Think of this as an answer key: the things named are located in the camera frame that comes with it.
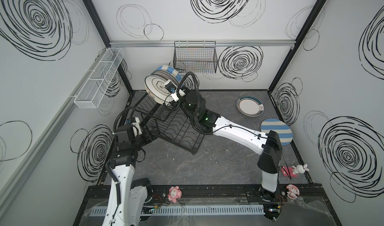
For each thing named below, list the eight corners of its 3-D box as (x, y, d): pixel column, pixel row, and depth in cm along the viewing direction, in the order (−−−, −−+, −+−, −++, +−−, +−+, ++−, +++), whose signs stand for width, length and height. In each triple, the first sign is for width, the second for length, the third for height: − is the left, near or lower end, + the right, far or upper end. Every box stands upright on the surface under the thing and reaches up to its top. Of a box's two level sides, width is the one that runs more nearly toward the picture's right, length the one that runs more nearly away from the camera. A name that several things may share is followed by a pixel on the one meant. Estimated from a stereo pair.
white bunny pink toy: (283, 177, 81) (292, 172, 74) (280, 169, 84) (289, 164, 76) (300, 177, 81) (310, 172, 74) (297, 169, 84) (307, 164, 76)
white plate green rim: (239, 116, 107) (239, 115, 105) (234, 97, 119) (235, 95, 117) (266, 116, 107) (267, 115, 105) (258, 97, 119) (259, 95, 117)
